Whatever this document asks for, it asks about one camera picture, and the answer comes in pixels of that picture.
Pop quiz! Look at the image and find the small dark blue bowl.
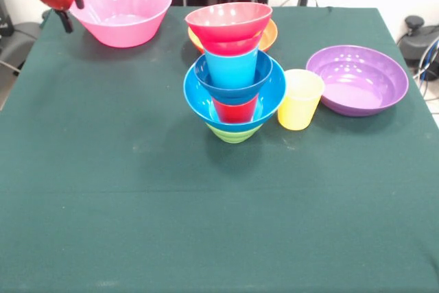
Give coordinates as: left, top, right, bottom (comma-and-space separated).
193, 49, 274, 105

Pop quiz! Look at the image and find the small crimson bowl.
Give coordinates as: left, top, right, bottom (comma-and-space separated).
185, 2, 274, 56

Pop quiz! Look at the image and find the large light blue bowl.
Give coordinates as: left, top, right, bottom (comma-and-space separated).
183, 62, 287, 132

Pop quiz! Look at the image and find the light blue cup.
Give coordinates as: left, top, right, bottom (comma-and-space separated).
204, 47, 260, 90

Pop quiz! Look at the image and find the red cup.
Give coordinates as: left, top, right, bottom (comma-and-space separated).
211, 95, 260, 124

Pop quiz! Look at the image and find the yellow cup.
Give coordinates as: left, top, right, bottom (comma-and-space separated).
276, 69, 326, 131

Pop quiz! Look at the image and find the large pink bowl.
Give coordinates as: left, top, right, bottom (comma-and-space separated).
68, 0, 174, 49

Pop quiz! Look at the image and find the orange bowl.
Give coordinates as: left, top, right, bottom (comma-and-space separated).
187, 18, 278, 53

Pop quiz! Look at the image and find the green bowl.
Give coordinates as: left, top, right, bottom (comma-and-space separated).
204, 121, 264, 144

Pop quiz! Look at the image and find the dark green tablecloth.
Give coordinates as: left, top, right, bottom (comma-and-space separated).
0, 4, 439, 293

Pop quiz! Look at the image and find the purple bowl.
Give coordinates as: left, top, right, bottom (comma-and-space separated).
305, 45, 410, 117

